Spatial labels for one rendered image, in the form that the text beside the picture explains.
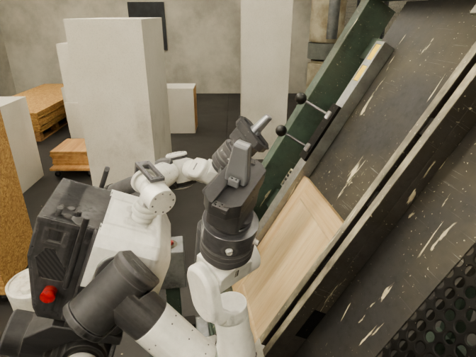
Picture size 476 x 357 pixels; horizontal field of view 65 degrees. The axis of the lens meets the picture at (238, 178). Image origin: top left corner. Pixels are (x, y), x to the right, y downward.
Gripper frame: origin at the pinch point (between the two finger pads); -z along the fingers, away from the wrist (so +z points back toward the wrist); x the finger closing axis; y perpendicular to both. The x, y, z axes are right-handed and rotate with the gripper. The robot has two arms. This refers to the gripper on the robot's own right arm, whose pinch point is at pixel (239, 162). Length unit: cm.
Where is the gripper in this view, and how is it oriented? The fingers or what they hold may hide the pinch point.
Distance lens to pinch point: 50.3
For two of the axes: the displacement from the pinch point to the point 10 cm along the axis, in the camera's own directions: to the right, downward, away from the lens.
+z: -1.2, 7.7, 6.2
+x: 4.2, -5.3, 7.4
